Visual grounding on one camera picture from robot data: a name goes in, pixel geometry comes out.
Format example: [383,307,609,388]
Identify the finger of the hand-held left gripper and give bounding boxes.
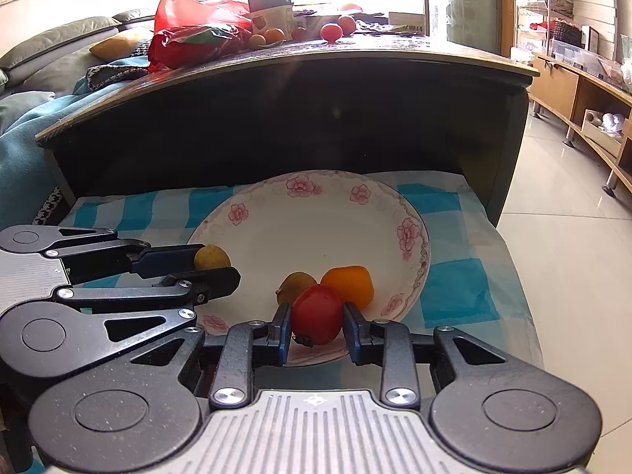
[55,267,242,360]
[43,226,205,282]

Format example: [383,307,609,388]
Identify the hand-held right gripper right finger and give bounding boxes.
[342,301,517,410]

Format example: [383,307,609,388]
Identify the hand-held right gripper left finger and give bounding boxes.
[129,301,293,410]

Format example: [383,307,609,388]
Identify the small yellow-green fruit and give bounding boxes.
[194,244,232,272]

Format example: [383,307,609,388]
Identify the green-brown kiwi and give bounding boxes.
[275,271,318,307]

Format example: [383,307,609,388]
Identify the orange persimmon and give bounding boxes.
[321,265,374,310]

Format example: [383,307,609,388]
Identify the white floral plate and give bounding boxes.
[185,170,432,367]

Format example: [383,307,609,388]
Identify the blue checked tablecloth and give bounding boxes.
[59,170,544,396]

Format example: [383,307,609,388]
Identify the dark coffee table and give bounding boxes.
[34,34,541,230]

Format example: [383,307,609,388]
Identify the blue blanket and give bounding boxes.
[0,54,149,223]

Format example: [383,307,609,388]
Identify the dark patterned cushion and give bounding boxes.
[86,62,149,92]

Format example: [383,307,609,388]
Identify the yellow cushion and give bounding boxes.
[89,30,154,60]

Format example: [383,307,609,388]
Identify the red green printed bag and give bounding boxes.
[149,24,254,71]

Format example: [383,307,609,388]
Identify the open wooden drawer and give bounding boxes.
[583,109,625,159]

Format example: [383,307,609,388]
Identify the wooden TV cabinet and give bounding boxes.
[529,51,632,193]

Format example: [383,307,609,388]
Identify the dark wicker basket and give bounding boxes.
[549,20,584,45]

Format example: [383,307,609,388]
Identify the white wire rack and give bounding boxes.
[513,0,576,60]

